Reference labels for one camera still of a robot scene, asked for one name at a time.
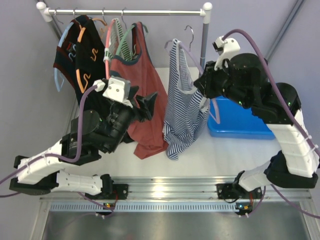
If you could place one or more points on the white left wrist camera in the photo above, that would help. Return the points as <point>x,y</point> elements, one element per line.
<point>116,89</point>

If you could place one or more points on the pink hanger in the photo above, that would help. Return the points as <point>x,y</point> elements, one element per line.
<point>107,57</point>

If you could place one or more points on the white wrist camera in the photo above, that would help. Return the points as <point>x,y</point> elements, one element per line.
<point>226,49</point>
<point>116,89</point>

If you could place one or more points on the blue white striped tank top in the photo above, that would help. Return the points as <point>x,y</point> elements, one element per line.
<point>187,110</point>

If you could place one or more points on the green striped tank top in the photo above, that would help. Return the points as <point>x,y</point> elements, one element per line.
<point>116,43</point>

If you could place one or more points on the green hanger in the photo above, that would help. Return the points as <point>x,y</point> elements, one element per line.
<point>123,49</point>

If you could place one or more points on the metal clothes rack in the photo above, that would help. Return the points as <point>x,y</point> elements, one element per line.
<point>204,12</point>

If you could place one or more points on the light blue hanger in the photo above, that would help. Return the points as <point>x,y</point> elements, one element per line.
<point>58,75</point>

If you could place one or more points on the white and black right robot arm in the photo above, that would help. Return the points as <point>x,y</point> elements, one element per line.
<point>295,165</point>

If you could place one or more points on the orange hanger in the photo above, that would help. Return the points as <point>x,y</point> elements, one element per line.
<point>89,64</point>

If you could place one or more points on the blue plastic bin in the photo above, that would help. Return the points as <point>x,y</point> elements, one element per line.
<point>233,121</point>

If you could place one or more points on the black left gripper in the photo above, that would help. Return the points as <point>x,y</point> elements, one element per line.
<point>136,106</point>

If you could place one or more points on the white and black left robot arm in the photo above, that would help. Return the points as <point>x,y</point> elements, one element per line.
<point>90,134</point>

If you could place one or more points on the purple plastic hanger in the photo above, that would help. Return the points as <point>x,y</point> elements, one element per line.
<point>190,52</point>

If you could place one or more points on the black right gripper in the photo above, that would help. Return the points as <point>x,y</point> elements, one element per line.
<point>205,82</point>

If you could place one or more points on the red tank top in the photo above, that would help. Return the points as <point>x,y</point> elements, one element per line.
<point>141,72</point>

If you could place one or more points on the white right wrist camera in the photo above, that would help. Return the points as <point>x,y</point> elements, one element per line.
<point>226,49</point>

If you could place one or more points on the black maroon trimmed tank top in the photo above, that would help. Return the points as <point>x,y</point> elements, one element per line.
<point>69,49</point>

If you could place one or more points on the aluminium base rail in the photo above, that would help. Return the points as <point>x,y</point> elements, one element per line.
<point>173,194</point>

